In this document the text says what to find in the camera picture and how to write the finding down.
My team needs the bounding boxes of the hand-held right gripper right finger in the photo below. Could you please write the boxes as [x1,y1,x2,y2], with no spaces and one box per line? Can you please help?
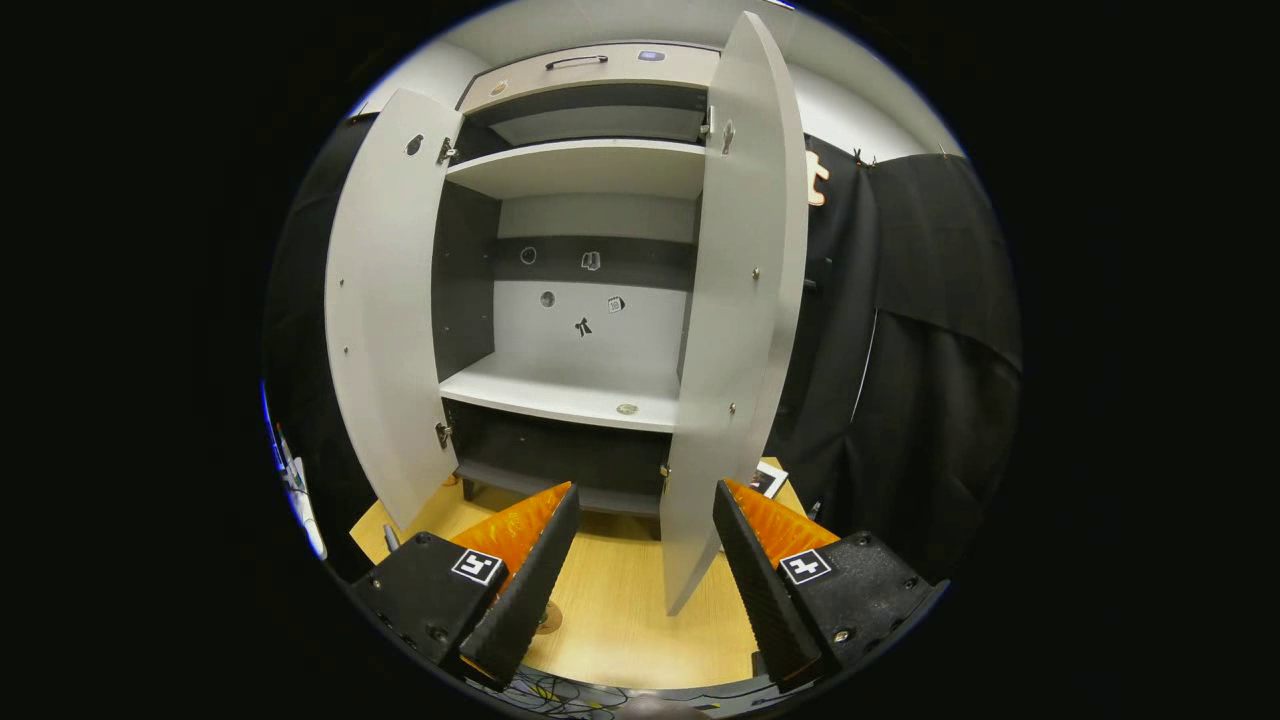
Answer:
[712,478,949,693]

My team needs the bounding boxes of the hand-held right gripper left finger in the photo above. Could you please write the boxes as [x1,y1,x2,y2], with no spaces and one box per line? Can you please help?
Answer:
[348,481,581,691]

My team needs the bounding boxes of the grey cabinet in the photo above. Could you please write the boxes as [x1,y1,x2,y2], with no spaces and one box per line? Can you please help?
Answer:
[435,42,721,521]

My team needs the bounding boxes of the grey cabinet door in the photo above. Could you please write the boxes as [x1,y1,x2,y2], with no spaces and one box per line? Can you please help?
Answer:
[660,10,809,616]
[325,88,466,531]

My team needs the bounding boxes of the grey cabinet shelf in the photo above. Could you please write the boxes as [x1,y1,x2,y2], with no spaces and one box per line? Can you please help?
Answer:
[440,350,683,434]
[447,138,707,201]

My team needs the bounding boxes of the grey cabinet drawer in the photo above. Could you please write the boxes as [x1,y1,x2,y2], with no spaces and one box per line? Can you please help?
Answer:
[458,42,721,116]

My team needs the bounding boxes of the white blue object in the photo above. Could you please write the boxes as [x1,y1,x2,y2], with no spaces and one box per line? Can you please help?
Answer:
[265,380,328,561]

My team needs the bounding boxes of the black backdrop cloth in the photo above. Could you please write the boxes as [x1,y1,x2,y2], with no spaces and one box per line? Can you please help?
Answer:
[262,115,1023,583]

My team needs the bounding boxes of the tangled cables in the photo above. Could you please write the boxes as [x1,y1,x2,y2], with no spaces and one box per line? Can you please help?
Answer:
[490,672,626,720]

